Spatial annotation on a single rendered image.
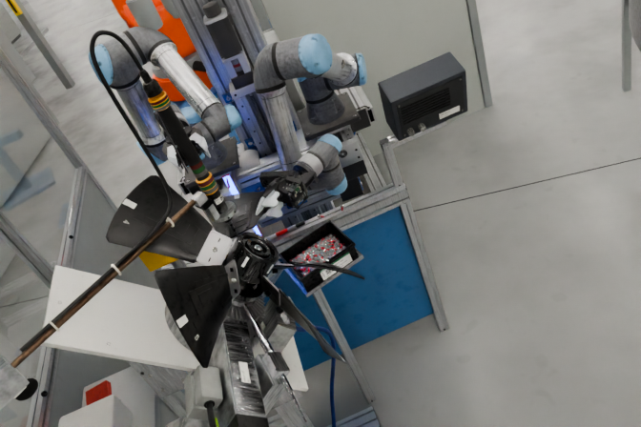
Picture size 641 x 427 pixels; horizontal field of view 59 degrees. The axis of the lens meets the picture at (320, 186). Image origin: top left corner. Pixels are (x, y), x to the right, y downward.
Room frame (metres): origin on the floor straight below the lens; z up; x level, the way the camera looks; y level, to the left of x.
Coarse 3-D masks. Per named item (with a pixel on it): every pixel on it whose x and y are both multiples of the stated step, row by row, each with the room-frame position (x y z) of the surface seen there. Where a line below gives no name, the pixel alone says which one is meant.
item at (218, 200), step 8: (144, 72) 1.22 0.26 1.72; (144, 80) 1.22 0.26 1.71; (152, 80) 1.22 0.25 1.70; (144, 88) 1.22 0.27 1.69; (152, 88) 1.21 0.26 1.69; (160, 88) 1.22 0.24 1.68; (152, 96) 1.21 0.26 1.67; (216, 192) 1.21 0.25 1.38; (216, 200) 1.21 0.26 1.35; (224, 200) 1.22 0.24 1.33; (216, 208) 1.21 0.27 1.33; (224, 208) 1.21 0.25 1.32
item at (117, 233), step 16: (144, 192) 1.29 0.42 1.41; (160, 192) 1.29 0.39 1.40; (128, 208) 1.24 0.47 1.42; (144, 208) 1.24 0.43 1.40; (160, 208) 1.24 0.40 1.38; (176, 208) 1.24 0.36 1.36; (192, 208) 1.24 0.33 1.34; (112, 224) 1.20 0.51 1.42; (144, 224) 1.20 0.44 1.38; (176, 224) 1.20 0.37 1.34; (192, 224) 1.20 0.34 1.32; (208, 224) 1.20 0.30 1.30; (112, 240) 1.16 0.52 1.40; (128, 240) 1.17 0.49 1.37; (160, 240) 1.17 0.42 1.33; (176, 240) 1.17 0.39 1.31; (192, 240) 1.17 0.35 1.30; (176, 256) 1.14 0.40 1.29; (192, 256) 1.14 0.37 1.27
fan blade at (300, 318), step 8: (280, 296) 1.02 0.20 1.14; (280, 304) 1.04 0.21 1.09; (288, 304) 1.00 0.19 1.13; (288, 312) 1.02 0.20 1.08; (296, 312) 0.97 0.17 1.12; (296, 320) 1.01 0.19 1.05; (304, 320) 0.91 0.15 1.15; (304, 328) 0.99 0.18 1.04; (312, 328) 0.88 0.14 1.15; (320, 336) 0.87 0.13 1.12; (320, 344) 0.83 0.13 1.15; (328, 344) 0.86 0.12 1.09; (328, 352) 0.81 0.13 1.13; (336, 352) 0.87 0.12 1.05; (344, 360) 0.86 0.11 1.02
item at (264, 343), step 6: (246, 306) 1.05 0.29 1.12; (246, 312) 1.04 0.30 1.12; (252, 318) 1.01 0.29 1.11; (252, 324) 1.00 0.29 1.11; (258, 330) 0.98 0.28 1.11; (258, 336) 0.96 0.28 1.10; (264, 336) 0.96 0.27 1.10; (264, 342) 0.94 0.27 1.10; (264, 348) 0.92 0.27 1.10; (270, 348) 0.92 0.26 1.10; (282, 378) 0.84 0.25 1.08; (282, 384) 0.83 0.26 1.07; (288, 384) 0.82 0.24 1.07; (288, 390) 0.81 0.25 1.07; (294, 396) 0.79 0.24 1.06; (294, 402) 0.78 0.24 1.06; (300, 414) 0.75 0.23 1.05; (306, 420) 0.73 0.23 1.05
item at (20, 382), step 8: (0, 360) 0.87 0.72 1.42; (0, 368) 0.85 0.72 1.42; (8, 368) 0.85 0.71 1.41; (0, 376) 0.84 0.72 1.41; (8, 376) 0.85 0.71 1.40; (16, 376) 0.85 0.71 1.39; (24, 376) 0.88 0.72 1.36; (0, 384) 0.84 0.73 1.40; (8, 384) 0.84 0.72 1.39; (16, 384) 0.85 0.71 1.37; (24, 384) 0.85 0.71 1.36; (0, 392) 0.83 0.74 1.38; (8, 392) 0.84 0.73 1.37; (16, 392) 0.84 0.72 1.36; (0, 400) 0.82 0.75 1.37; (8, 400) 0.83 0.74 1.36; (0, 408) 0.82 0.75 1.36
